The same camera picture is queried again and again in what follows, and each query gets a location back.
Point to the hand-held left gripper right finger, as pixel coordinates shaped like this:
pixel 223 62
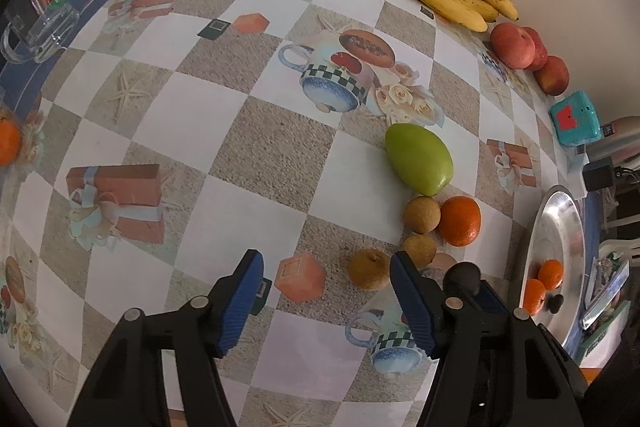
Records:
pixel 415 307

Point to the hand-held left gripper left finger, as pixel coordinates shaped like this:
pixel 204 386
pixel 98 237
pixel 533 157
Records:
pixel 240 302

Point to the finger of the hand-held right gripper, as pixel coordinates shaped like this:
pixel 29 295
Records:
pixel 492 299

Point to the dark purple fruit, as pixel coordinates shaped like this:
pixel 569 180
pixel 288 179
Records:
pixel 462 276
pixel 556 303

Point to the orange tangerine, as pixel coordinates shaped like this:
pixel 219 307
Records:
pixel 551 274
pixel 460 221
pixel 9 142
pixel 534 297

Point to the small brown fruit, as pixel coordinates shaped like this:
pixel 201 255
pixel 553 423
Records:
pixel 420 251
pixel 422 214
pixel 369 269

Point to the round metal plate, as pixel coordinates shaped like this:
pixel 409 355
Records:
pixel 560 227

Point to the green mango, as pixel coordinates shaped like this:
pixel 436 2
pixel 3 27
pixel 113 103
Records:
pixel 420 159

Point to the silver packet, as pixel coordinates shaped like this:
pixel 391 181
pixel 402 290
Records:
pixel 605 287

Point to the green white carton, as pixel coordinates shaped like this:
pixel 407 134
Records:
pixel 607 334

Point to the white plastic chair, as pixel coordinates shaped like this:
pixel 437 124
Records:
pixel 620 249

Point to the small white box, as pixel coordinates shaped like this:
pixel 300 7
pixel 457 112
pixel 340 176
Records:
pixel 576 167

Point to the black power adapter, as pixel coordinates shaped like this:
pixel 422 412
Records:
pixel 599 175

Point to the teal plastic box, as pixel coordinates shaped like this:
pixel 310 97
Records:
pixel 575 119

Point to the steel thermos flask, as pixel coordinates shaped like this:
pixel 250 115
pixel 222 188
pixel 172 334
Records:
pixel 620 132

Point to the red apple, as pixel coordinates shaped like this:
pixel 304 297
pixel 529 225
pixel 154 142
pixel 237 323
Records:
pixel 540 54
pixel 552 76
pixel 511 46

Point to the clear glass mug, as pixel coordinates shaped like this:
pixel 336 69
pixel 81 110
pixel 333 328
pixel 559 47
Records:
pixel 50 22

